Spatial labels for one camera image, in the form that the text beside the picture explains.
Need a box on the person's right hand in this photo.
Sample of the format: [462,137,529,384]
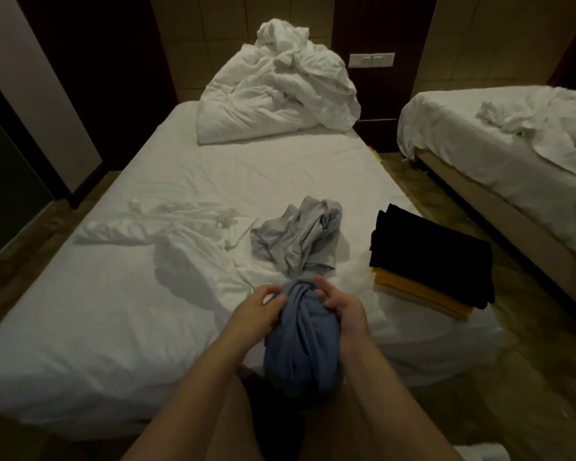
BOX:
[314,276,373,354]

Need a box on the person's left hand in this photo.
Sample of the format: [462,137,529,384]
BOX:
[225,284,289,354]

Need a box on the blue garment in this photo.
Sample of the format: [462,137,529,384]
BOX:
[262,278,345,409]

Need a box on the person's right forearm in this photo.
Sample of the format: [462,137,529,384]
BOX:
[338,338,459,461]

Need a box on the person's left forearm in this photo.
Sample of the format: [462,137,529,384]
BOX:
[121,333,257,461]

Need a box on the grey garment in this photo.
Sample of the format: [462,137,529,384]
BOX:
[249,195,344,280]

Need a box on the folded yellow garment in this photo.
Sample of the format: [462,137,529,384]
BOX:
[372,266,474,323]

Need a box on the white robe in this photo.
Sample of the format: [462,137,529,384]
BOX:
[73,198,266,303]

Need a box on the folded black garment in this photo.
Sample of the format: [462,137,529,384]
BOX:
[368,202,496,311]

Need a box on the bed with white sheet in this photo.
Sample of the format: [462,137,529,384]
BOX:
[0,101,506,442]

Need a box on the dark wooden nightstand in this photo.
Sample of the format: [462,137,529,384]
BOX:
[353,67,406,154]

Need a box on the crumpled white duvet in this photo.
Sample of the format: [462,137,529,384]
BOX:
[196,19,362,145]

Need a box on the bed with beige base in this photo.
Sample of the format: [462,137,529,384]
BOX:
[396,85,576,339]

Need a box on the crumpled white sheet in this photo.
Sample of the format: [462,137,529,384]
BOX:
[475,86,576,179]

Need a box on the white door panel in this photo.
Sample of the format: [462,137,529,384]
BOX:
[0,0,103,193]

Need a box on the white wall switch panel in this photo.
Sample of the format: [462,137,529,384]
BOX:
[348,52,396,69]

